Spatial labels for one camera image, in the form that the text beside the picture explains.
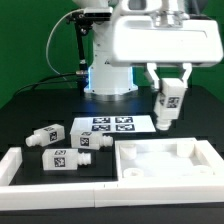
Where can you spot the white U-shaped fence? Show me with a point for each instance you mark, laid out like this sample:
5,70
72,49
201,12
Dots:
102,194

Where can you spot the white marker sheet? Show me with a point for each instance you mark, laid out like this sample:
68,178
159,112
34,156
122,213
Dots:
114,124

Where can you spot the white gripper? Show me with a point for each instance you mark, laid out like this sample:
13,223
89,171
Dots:
135,40

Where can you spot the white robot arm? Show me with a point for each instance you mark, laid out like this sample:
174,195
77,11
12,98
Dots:
117,81

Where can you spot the black camera on stand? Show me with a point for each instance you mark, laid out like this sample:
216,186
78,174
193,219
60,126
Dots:
83,21

